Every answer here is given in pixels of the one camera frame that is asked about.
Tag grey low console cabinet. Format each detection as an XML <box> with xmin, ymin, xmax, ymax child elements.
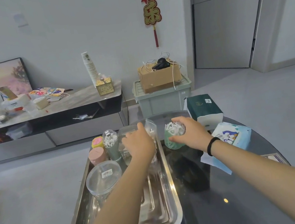
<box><xmin>0</xmin><ymin>78</ymin><xmax>133</xmax><ymax>163</ymax></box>

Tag blue wet wipes pack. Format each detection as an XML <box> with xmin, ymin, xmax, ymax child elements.
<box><xmin>194</xmin><ymin>117</ymin><xmax>259</xmax><ymax>180</ymax></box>

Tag clear square cotton swab box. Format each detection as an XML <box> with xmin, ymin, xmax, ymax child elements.
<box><xmin>115</xmin><ymin>124</ymin><xmax>145</xmax><ymax>167</ymax></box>

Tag clear round hairpin jar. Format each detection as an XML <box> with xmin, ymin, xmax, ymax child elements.
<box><xmin>82</xmin><ymin>158</ymin><xmax>128</xmax><ymax>211</ymax></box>

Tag colourful cards pile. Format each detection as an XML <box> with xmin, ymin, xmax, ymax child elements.
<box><xmin>28</xmin><ymin>83</ymin><xmax>70</xmax><ymax>105</ymax></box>

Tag green bag white swabs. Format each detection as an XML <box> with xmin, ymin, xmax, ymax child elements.
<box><xmin>161</xmin><ymin>120</ymin><xmax>190</xmax><ymax>152</ymax></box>

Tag clear bag wooden cotton swabs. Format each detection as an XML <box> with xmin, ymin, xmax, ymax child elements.
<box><xmin>139</xmin><ymin>117</ymin><xmax>165</xmax><ymax>176</ymax></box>

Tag black wrist band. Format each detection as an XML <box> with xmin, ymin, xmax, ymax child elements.
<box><xmin>205</xmin><ymin>136</ymin><xmax>224</xmax><ymax>157</ymax></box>

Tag black device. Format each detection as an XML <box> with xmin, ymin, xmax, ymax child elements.
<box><xmin>150</xmin><ymin>56</ymin><xmax>172</xmax><ymax>71</ymax></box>

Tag person's right forearm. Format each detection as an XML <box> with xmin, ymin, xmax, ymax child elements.
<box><xmin>211</xmin><ymin>126</ymin><xmax>295</xmax><ymax>224</ymax></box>

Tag red gold wall ornament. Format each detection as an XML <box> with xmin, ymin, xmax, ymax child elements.
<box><xmin>138</xmin><ymin>0</ymin><xmax>169</xmax><ymax>50</ymax></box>

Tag brown cardboard box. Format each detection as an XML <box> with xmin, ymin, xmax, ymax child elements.
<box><xmin>137</xmin><ymin>59</ymin><xmax>184</xmax><ymax>95</ymax></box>

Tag white carton blue label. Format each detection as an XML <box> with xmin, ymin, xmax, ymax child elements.
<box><xmin>0</xmin><ymin>93</ymin><xmax>33</xmax><ymax>113</ymax></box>

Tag white papers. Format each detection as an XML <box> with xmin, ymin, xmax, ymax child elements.
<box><xmin>72</xmin><ymin>113</ymin><xmax>89</xmax><ymax>122</ymax></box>

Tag person's right hand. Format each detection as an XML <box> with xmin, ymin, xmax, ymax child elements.
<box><xmin>165</xmin><ymin>111</ymin><xmax>216</xmax><ymax>157</ymax></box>

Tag pale green storage bin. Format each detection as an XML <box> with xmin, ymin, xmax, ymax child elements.
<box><xmin>131</xmin><ymin>71</ymin><xmax>196</xmax><ymax>119</ymax></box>

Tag green swab holder clear dome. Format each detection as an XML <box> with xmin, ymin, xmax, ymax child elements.
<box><xmin>101</xmin><ymin>128</ymin><xmax>123</xmax><ymax>163</ymax></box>

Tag framed pink painting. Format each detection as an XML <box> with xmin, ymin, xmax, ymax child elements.
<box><xmin>0</xmin><ymin>56</ymin><xmax>33</xmax><ymax>99</ymax></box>

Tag cream round container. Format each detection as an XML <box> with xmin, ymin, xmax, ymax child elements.
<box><xmin>32</xmin><ymin>95</ymin><xmax>51</xmax><ymax>111</ymax></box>

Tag yellow open carton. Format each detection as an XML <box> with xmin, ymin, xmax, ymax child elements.
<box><xmin>0</xmin><ymin>84</ymin><xmax>18</xmax><ymax>102</ymax></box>

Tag person's left hand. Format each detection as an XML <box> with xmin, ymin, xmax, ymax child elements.
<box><xmin>118</xmin><ymin>120</ymin><xmax>159</xmax><ymax>168</ymax></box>

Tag clear plastic shelf container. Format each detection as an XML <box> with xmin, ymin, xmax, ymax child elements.
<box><xmin>4</xmin><ymin>121</ymin><xmax>34</xmax><ymax>141</ymax></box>

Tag gold tissue box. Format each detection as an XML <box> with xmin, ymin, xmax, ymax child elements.
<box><xmin>94</xmin><ymin>76</ymin><xmax>115</xmax><ymax>97</ymax></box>

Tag stainless steel tray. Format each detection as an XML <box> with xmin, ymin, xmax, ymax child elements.
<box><xmin>48</xmin><ymin>118</ymin><xmax>185</xmax><ymax>224</ymax></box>

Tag pink bottle yellow lid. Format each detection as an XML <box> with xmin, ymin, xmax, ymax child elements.
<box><xmin>90</xmin><ymin>136</ymin><xmax>105</xmax><ymax>151</ymax></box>

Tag person's left forearm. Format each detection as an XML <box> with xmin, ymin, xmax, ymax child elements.
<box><xmin>59</xmin><ymin>154</ymin><xmax>167</xmax><ymax>224</ymax></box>

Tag grey door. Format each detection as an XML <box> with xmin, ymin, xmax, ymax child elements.
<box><xmin>184</xmin><ymin>0</ymin><xmax>287</xmax><ymax>76</ymax></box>

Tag stack of paper cups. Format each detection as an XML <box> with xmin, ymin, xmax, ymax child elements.
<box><xmin>81</xmin><ymin>50</ymin><xmax>102</xmax><ymax>89</ymax></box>

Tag pink lid toothpick jar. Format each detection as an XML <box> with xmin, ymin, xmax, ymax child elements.
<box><xmin>87</xmin><ymin>146</ymin><xmax>108</xmax><ymax>167</ymax></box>

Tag dark green tissue pack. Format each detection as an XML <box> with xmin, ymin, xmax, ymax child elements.
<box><xmin>185</xmin><ymin>91</ymin><xmax>226</xmax><ymax>133</ymax></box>

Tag white cable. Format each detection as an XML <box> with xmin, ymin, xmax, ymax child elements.
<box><xmin>141</xmin><ymin>49</ymin><xmax>186</xmax><ymax>95</ymax></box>

